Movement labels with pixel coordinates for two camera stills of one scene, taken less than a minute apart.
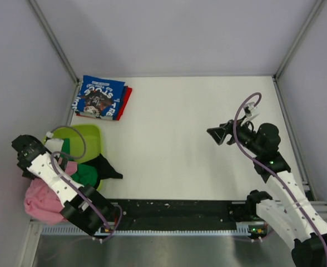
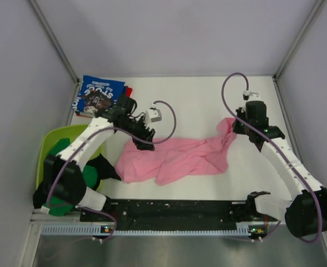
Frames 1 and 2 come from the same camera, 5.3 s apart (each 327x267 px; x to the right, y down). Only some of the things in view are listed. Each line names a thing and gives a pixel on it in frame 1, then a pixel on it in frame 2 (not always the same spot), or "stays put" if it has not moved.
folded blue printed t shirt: x=100 y=98 stays put
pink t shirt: x=42 y=202 -> x=168 y=159
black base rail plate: x=146 y=214 stays put
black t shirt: x=104 y=168 stays put
